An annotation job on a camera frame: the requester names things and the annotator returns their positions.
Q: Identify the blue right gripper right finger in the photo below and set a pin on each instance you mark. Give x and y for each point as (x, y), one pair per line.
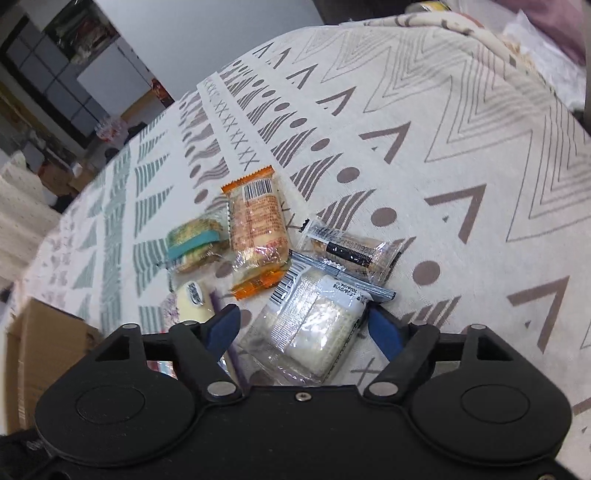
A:
(387, 331)

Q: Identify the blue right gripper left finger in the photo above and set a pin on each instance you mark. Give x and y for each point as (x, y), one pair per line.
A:
(219, 332)

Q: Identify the blueberry honey cake packet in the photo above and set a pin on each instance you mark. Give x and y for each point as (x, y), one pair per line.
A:
(192, 302)

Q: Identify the white cake clear wrapper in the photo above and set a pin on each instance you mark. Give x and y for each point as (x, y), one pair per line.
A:
(307, 323)

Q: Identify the brown bar clear wrapper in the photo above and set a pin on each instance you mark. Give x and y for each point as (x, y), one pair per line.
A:
(367, 259)

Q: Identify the orange cracker packet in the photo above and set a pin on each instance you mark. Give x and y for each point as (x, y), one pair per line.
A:
(257, 234)

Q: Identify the green striped sandwich biscuit packet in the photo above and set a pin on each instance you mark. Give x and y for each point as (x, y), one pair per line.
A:
(198, 241)

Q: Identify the cardboard box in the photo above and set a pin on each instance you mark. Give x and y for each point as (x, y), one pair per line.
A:
(41, 344)

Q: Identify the patterned bed blanket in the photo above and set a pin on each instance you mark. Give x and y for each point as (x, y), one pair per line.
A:
(423, 130)

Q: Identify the pack of water bottles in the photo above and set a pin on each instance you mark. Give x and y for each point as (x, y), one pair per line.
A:
(110, 128)

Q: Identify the white kitchen cabinet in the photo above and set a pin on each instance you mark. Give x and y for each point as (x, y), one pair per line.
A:
(118, 80)

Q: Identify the black glass grid door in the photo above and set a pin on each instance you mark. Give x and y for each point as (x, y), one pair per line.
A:
(51, 80)

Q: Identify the yellow tape roll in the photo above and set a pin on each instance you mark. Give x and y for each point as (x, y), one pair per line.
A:
(430, 6)

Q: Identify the pink pillow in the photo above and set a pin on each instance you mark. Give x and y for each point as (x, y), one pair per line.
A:
(561, 21)

